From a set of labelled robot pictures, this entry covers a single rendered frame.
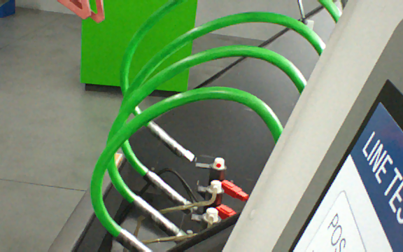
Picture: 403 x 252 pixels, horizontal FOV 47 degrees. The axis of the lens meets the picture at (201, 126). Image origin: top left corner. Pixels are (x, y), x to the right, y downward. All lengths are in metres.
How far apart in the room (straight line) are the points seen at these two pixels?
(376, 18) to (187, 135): 0.88
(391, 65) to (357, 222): 0.07
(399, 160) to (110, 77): 4.09
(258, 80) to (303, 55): 0.11
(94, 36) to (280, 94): 3.18
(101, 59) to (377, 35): 3.96
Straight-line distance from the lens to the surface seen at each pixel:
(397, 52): 0.23
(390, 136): 0.19
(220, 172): 0.80
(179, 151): 0.80
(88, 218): 0.91
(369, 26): 0.29
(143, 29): 0.74
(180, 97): 0.51
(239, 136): 1.12
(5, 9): 7.15
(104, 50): 4.17
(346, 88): 0.28
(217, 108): 1.10
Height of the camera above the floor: 1.47
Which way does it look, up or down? 23 degrees down
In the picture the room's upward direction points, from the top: 8 degrees clockwise
